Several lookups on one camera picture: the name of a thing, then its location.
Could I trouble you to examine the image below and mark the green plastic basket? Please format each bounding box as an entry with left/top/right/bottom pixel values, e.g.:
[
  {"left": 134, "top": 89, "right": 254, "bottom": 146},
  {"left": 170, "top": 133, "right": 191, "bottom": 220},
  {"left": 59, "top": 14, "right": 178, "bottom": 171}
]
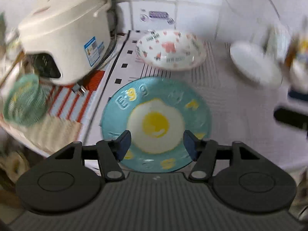
[{"left": 3, "top": 74, "right": 48, "bottom": 127}]

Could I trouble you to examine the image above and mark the red striped cloth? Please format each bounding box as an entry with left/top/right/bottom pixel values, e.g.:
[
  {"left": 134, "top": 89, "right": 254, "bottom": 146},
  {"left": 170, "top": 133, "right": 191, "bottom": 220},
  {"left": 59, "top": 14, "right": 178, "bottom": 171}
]
[{"left": 43, "top": 70, "right": 105, "bottom": 123}]

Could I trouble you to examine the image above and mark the blue fried egg plate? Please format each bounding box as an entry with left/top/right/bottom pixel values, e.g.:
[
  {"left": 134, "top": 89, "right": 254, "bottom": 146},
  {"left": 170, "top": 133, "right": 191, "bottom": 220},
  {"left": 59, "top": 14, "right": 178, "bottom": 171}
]
[{"left": 100, "top": 77, "right": 211, "bottom": 173}]

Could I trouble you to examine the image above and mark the striped table mat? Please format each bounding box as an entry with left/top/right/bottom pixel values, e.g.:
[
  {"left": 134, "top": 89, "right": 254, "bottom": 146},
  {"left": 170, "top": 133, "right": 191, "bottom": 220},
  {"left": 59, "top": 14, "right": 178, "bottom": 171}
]
[{"left": 81, "top": 30, "right": 307, "bottom": 171}]

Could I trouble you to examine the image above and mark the white rice cooker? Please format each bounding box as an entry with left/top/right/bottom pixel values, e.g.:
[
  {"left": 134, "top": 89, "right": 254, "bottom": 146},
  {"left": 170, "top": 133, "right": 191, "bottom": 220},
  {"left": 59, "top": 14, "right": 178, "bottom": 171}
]
[{"left": 18, "top": 0, "right": 112, "bottom": 85}]

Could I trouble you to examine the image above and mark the pink rabbit carrot plate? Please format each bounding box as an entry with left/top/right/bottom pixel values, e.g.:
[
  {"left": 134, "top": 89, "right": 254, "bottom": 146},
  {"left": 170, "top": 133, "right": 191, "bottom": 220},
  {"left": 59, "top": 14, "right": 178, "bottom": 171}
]
[{"left": 136, "top": 30, "right": 207, "bottom": 71}]

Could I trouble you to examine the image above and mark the blue wall sticker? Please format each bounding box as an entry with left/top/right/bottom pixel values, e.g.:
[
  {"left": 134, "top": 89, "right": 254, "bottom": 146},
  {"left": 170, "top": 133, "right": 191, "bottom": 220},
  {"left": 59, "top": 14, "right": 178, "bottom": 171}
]
[{"left": 139, "top": 10, "right": 174, "bottom": 24}]

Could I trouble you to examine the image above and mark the yellow label oil bottle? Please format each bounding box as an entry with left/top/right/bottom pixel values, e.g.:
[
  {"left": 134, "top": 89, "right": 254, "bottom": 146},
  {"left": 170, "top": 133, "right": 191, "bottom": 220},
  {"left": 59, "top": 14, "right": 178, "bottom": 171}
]
[{"left": 289, "top": 16, "right": 307, "bottom": 93}]

